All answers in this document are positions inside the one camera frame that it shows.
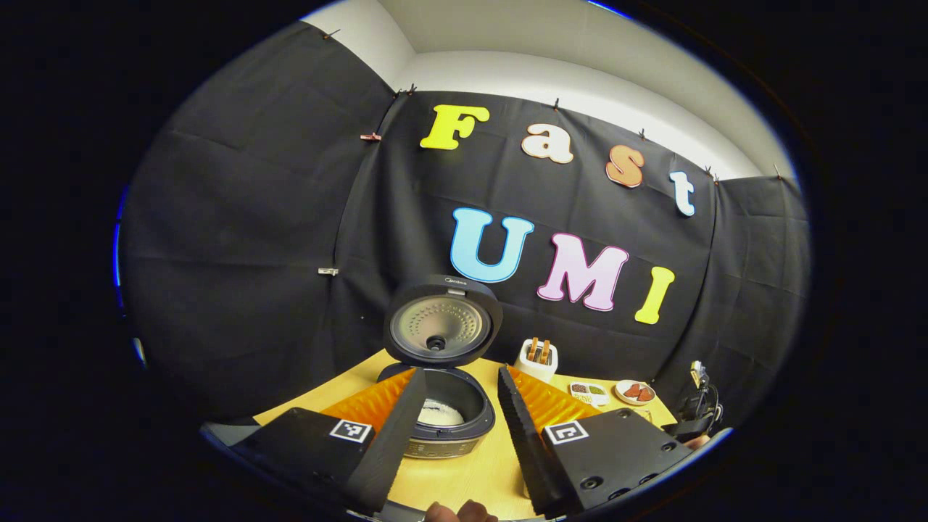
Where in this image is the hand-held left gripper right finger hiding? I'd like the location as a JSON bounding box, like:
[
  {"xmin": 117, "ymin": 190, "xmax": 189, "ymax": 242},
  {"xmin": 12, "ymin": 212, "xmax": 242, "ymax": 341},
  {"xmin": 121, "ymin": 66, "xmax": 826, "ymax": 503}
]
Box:
[{"xmin": 497, "ymin": 365, "xmax": 694, "ymax": 519}]

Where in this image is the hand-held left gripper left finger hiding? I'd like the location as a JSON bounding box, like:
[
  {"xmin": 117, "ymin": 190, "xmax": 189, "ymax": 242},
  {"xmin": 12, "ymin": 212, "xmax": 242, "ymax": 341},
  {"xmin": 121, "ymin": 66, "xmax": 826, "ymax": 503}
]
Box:
[{"xmin": 230, "ymin": 368, "xmax": 428, "ymax": 516}]

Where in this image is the white rice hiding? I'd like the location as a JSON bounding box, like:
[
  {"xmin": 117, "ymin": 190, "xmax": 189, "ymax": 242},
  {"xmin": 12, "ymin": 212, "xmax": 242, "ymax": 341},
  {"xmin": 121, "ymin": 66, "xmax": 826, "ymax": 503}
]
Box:
[{"xmin": 418, "ymin": 398, "xmax": 465, "ymax": 428}]

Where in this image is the dark blue rice cooker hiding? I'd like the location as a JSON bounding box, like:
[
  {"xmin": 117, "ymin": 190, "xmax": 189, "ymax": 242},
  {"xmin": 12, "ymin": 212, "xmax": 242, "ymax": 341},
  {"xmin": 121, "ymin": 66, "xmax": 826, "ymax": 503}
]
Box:
[{"xmin": 376, "ymin": 273, "xmax": 505, "ymax": 460}]

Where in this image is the white round plate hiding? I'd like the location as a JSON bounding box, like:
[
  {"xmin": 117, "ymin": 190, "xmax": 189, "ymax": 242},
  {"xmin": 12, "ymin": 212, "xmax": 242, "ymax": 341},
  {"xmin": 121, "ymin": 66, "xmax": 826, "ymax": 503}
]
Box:
[{"xmin": 614, "ymin": 379, "xmax": 658, "ymax": 406}]

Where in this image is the white toaster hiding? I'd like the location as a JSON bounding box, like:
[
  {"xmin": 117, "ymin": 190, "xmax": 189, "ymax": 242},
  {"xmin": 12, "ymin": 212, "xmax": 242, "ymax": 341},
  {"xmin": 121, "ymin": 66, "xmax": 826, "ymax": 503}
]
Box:
[{"xmin": 513, "ymin": 336, "xmax": 560, "ymax": 384}]

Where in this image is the white divided dish with beans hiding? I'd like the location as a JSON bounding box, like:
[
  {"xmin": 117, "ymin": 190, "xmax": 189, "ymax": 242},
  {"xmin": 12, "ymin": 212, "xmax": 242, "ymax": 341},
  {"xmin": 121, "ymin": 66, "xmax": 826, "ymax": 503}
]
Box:
[{"xmin": 568, "ymin": 381, "xmax": 610, "ymax": 406}]

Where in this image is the black backdrop cloth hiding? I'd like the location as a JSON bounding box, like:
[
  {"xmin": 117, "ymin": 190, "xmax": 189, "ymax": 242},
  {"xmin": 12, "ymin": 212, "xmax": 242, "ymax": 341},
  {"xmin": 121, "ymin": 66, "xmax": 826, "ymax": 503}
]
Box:
[{"xmin": 118, "ymin": 22, "xmax": 811, "ymax": 430}]

